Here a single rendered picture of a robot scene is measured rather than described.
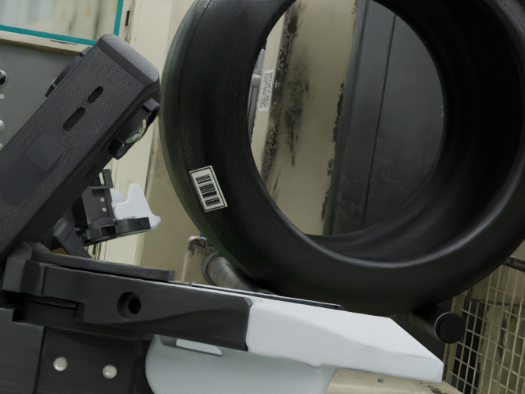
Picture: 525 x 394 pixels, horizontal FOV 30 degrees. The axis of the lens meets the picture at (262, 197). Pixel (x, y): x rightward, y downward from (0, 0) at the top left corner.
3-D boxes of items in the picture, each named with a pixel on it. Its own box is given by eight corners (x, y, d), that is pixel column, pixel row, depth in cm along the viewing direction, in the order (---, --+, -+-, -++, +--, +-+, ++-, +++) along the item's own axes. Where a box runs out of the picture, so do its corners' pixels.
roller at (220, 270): (204, 258, 168) (230, 253, 169) (208, 284, 169) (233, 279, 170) (247, 295, 134) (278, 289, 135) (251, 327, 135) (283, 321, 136)
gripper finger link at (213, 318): (301, 361, 31) (101, 320, 36) (309, 305, 31) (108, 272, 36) (211, 359, 27) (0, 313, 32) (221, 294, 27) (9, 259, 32)
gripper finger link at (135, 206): (167, 177, 122) (114, 183, 114) (177, 224, 122) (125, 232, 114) (150, 183, 124) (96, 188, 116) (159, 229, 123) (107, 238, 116)
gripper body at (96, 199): (116, 167, 114) (35, 173, 105) (131, 239, 114) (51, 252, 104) (73, 182, 119) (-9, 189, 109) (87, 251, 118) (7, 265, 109)
